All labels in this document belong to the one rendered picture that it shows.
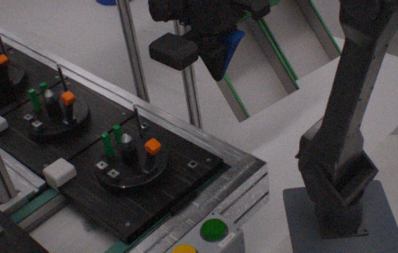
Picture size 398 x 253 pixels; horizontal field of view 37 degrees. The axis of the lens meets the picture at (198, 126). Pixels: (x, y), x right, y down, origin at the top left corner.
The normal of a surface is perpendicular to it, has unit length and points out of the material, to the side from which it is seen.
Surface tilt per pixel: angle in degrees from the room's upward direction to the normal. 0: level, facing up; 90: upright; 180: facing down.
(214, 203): 0
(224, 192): 0
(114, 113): 0
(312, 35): 45
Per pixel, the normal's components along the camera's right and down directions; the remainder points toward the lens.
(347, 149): 0.73, 0.39
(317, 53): 0.33, -0.23
